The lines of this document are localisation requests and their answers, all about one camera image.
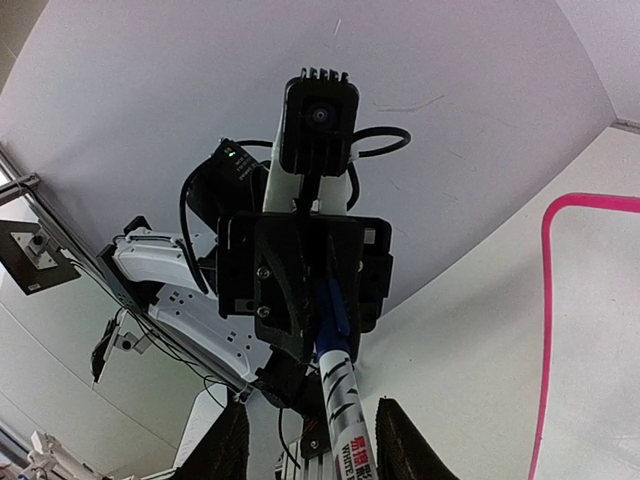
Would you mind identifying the external camera on mount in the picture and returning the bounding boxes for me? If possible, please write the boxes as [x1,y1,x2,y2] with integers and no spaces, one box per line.
[1,220,80,295]

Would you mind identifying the pink framed whiteboard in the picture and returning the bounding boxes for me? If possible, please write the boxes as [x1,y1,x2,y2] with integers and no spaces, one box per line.
[528,193,639,479]

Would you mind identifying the white whiteboard marker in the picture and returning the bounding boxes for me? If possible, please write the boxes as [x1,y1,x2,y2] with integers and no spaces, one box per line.
[319,350,379,480]

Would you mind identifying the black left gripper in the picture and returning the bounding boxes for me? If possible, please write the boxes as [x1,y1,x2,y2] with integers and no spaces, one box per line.
[216,212,393,361]

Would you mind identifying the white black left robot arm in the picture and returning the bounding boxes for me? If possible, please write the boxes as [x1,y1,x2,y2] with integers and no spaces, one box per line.
[100,139,393,416]

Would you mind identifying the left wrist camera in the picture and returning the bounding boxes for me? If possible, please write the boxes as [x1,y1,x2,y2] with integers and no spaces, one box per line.
[279,67,360,177]

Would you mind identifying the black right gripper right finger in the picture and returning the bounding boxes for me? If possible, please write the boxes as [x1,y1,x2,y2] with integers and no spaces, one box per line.
[375,398,458,480]

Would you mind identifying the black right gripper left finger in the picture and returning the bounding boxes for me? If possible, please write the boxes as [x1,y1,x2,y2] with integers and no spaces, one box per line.
[172,402,249,480]

